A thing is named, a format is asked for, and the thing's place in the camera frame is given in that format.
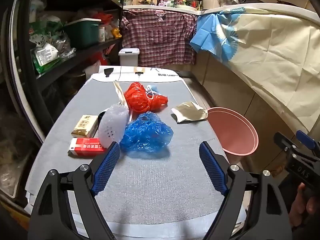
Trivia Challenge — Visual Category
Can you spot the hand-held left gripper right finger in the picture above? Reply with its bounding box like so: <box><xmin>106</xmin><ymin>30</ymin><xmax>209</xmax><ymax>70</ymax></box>
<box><xmin>199</xmin><ymin>141</ymin><xmax>293</xmax><ymax>240</ymax></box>

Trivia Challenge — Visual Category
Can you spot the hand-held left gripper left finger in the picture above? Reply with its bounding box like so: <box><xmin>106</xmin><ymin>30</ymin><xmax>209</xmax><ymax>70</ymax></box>
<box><xmin>27</xmin><ymin>141</ymin><xmax>122</xmax><ymax>240</ymax></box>

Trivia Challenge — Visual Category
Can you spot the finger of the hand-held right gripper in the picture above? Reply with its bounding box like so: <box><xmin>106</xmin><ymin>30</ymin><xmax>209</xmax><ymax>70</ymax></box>
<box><xmin>296</xmin><ymin>130</ymin><xmax>320</xmax><ymax>153</ymax></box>
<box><xmin>274</xmin><ymin>132</ymin><xmax>294</xmax><ymax>153</ymax></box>

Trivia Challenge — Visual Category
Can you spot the pink plastic basin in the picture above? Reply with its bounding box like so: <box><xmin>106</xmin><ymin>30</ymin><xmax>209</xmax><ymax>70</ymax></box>
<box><xmin>207</xmin><ymin>107</ymin><xmax>259</xmax><ymax>157</ymax></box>

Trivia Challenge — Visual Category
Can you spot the white bubble wrap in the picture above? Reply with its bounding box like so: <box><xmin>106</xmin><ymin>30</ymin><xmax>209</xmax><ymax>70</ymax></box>
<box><xmin>98</xmin><ymin>103</ymin><xmax>130</xmax><ymax>148</ymax></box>

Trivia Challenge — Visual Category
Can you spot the blue plastic bag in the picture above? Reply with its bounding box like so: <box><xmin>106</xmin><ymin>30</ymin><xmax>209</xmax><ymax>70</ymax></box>
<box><xmin>120</xmin><ymin>111</ymin><xmax>174</xmax><ymax>158</ymax></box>

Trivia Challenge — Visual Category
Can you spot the beige paper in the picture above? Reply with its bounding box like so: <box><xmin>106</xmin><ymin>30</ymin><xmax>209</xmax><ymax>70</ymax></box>
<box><xmin>171</xmin><ymin>101</ymin><xmax>208</xmax><ymax>124</ymax></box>

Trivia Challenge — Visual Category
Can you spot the red plastic bag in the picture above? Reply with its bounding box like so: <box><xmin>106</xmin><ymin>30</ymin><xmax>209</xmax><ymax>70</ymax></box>
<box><xmin>124</xmin><ymin>82</ymin><xmax>169</xmax><ymax>113</ymax></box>

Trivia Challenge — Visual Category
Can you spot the blue face mask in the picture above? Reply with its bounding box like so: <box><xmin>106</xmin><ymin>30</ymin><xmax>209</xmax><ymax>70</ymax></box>
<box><xmin>146</xmin><ymin>84</ymin><xmax>160</xmax><ymax>98</ymax></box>

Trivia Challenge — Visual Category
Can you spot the white trash bin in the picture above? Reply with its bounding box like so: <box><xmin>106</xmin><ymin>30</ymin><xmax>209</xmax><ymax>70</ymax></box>
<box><xmin>118</xmin><ymin>48</ymin><xmax>140</xmax><ymax>67</ymax></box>

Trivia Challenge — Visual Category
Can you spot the person's right hand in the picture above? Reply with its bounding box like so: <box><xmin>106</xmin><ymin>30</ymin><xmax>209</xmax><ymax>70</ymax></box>
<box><xmin>288</xmin><ymin>182</ymin><xmax>320</xmax><ymax>228</ymax></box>

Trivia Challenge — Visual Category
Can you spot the red and white box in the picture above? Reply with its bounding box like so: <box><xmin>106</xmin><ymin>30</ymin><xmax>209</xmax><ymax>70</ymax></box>
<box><xmin>67</xmin><ymin>137</ymin><xmax>108</xmax><ymax>158</ymax></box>

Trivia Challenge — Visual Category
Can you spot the beige tea box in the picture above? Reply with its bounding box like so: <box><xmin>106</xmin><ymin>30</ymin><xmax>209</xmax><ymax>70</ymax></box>
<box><xmin>71</xmin><ymin>115</ymin><xmax>98</xmax><ymax>138</ymax></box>

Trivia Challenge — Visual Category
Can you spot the grey table mat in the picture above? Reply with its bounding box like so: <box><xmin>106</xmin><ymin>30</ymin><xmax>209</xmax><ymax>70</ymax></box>
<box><xmin>25</xmin><ymin>77</ymin><xmax>247</xmax><ymax>240</ymax></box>

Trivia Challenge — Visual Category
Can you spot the cream paper strip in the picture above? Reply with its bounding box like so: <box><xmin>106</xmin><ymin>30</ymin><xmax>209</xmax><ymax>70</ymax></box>
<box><xmin>113</xmin><ymin>80</ymin><xmax>133</xmax><ymax>123</ymax></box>

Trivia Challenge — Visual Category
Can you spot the blue and cream cloth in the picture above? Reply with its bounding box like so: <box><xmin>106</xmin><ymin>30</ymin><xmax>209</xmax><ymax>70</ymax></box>
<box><xmin>189</xmin><ymin>7</ymin><xmax>320</xmax><ymax>140</ymax></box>

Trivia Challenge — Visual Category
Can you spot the white printed cloth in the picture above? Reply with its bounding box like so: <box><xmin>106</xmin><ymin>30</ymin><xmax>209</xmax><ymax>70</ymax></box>
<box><xmin>96</xmin><ymin>65</ymin><xmax>182</xmax><ymax>83</ymax></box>

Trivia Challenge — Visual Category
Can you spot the red and white sack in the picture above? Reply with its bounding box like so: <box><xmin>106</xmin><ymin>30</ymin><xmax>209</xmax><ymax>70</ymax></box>
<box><xmin>86</xmin><ymin>51</ymin><xmax>110</xmax><ymax>78</ymax></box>

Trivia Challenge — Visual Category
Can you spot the black shelf rack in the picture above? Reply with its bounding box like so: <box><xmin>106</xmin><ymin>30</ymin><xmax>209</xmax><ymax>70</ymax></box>
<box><xmin>7</xmin><ymin>0</ymin><xmax>127</xmax><ymax>140</ymax></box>

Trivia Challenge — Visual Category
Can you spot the green and white packet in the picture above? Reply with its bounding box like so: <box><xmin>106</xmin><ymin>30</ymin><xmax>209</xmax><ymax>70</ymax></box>
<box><xmin>30</xmin><ymin>42</ymin><xmax>60</xmax><ymax>74</ymax></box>

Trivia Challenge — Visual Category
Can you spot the clear plastic bag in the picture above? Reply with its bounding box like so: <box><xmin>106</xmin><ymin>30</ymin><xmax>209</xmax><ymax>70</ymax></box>
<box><xmin>54</xmin><ymin>36</ymin><xmax>75</xmax><ymax>58</ymax></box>

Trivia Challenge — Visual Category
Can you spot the glass jar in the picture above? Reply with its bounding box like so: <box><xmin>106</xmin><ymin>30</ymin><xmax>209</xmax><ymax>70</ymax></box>
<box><xmin>98</xmin><ymin>22</ymin><xmax>106</xmax><ymax>43</ymax></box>

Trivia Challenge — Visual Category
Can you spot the green storage box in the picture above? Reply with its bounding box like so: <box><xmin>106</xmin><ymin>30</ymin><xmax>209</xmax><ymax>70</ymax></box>
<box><xmin>64</xmin><ymin>18</ymin><xmax>102</xmax><ymax>49</ymax></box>

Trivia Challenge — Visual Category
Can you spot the clear food bag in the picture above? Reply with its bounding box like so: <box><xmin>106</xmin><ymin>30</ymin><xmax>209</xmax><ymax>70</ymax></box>
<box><xmin>104</xmin><ymin>21</ymin><xmax>116</xmax><ymax>40</ymax></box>

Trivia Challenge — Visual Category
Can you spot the plaid shirt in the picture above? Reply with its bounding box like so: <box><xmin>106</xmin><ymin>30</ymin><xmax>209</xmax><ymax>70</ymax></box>
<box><xmin>121</xmin><ymin>8</ymin><xmax>198</xmax><ymax>67</ymax></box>

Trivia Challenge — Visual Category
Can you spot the orange-red plastic bag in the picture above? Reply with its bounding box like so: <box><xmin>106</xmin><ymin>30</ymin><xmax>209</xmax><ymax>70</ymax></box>
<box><xmin>94</xmin><ymin>12</ymin><xmax>113</xmax><ymax>24</ymax></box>

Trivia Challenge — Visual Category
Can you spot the green food bag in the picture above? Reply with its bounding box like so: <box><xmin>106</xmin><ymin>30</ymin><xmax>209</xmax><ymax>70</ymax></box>
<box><xmin>29</xmin><ymin>15</ymin><xmax>64</xmax><ymax>45</ymax></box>

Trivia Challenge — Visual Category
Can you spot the white plastic bag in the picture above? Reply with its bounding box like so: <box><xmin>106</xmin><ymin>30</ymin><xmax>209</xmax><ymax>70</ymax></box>
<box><xmin>29</xmin><ymin>0</ymin><xmax>48</xmax><ymax>23</ymax></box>

